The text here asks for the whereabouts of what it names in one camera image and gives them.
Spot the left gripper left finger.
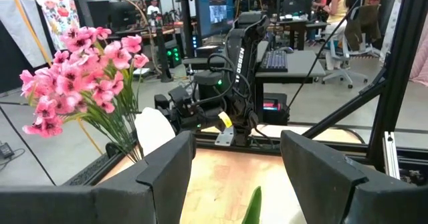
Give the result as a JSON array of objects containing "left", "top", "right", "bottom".
[{"left": 0, "top": 130, "right": 197, "bottom": 224}]

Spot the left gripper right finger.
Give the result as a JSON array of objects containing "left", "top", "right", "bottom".
[{"left": 280, "top": 129, "right": 428, "bottom": 224}]

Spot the white vase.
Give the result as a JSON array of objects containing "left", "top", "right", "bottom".
[{"left": 133, "top": 106, "right": 177, "bottom": 157}]

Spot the green leaf tip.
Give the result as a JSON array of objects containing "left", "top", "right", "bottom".
[{"left": 241, "top": 185, "right": 263, "bottom": 224}]

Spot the pink artificial flower bunch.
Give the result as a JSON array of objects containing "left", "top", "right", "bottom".
[{"left": 19, "top": 25, "right": 150, "bottom": 164}]

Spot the black computer with green lights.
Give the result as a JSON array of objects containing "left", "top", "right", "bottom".
[{"left": 165, "top": 39, "right": 183, "bottom": 68}]

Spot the black computer with red light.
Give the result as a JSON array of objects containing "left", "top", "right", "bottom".
[{"left": 262, "top": 92, "right": 289, "bottom": 124}]

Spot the black keyboard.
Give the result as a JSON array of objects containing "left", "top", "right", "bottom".
[{"left": 259, "top": 49, "right": 289, "bottom": 73}]

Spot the person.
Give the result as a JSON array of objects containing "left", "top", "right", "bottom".
[
  {"left": 146, "top": 0, "right": 161, "bottom": 17},
  {"left": 310, "top": 0, "right": 355, "bottom": 47}
]

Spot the large black display screen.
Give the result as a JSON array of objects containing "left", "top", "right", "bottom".
[{"left": 195, "top": 0, "right": 235, "bottom": 39}]

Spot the white office chair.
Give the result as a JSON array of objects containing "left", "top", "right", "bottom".
[{"left": 320, "top": 3, "right": 372, "bottom": 90}]

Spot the black power adapter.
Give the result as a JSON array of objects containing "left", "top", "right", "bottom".
[{"left": 0, "top": 142, "right": 16, "bottom": 160}]

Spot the floral printed cloth panel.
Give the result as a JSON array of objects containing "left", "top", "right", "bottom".
[{"left": 38, "top": 0, "right": 81, "bottom": 51}]

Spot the pink cloth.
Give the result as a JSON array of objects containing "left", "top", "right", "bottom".
[{"left": 409, "top": 16, "right": 428, "bottom": 88}]

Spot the dark hanging jacket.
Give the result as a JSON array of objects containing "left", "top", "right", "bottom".
[{"left": 344, "top": 3, "right": 382, "bottom": 53}]

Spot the white cloth sheet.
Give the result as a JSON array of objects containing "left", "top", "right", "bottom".
[{"left": 0, "top": 0, "right": 54, "bottom": 70}]

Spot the yellow cable tag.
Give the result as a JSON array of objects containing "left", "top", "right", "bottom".
[{"left": 217, "top": 111, "right": 234, "bottom": 129}]

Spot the silver aluminium bracket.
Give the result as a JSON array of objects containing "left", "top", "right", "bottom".
[{"left": 382, "top": 131, "right": 401, "bottom": 181}]

